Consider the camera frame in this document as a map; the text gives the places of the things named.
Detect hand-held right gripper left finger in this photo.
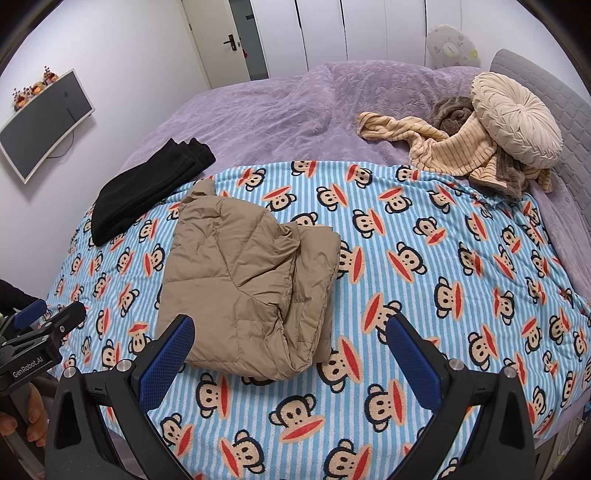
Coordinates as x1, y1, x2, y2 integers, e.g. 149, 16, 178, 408
45, 314, 195, 480

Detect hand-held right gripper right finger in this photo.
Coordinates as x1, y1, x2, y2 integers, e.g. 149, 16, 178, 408
386, 315, 539, 480

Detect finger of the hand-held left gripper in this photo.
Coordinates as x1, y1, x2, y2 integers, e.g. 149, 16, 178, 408
33, 301, 88, 346
11, 299, 48, 329

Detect beige puffer jacket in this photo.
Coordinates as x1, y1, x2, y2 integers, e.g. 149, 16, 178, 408
154, 178, 342, 381

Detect person's left hand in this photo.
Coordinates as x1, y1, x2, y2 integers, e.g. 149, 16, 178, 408
0, 382, 49, 445

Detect person's dark clothing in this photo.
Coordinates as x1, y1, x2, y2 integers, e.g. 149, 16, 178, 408
0, 279, 38, 320

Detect monkey print striped blanket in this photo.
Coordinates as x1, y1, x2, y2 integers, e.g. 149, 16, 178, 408
44, 159, 591, 480

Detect black folded pants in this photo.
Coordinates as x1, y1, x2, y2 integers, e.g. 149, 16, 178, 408
90, 137, 217, 247

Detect beige striped fleece garment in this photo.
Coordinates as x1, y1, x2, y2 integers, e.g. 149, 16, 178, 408
356, 112, 555, 195

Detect small flower decoration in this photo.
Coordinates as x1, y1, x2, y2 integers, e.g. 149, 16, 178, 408
13, 65, 58, 112

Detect brown plush cloth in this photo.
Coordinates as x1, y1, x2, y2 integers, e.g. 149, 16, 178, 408
429, 95, 532, 201

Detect cream round pleated pillow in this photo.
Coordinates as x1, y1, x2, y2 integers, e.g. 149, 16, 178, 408
470, 71, 563, 169

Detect purple bed cover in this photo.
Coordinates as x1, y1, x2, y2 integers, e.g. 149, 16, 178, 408
117, 62, 580, 444

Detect grey padded headboard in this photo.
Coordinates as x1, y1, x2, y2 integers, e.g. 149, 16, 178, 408
489, 48, 591, 315

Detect white door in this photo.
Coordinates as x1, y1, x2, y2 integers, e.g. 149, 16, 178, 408
182, 0, 269, 90

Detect round patterned cushion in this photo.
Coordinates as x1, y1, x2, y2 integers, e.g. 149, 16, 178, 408
425, 25, 481, 70

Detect white wardrobe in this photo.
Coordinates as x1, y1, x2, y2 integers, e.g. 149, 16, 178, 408
252, 0, 462, 79

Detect wall mounted monitor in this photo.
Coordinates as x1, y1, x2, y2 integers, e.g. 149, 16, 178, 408
0, 68, 96, 182

